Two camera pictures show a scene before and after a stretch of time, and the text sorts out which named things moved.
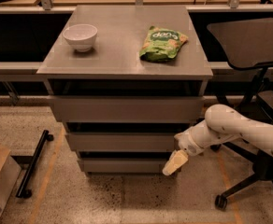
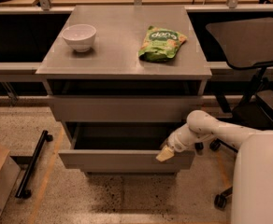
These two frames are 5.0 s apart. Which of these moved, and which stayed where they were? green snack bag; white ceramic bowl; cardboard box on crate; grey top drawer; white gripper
Moved: white gripper
Stayed: white ceramic bowl; grey top drawer; cardboard box on crate; green snack bag
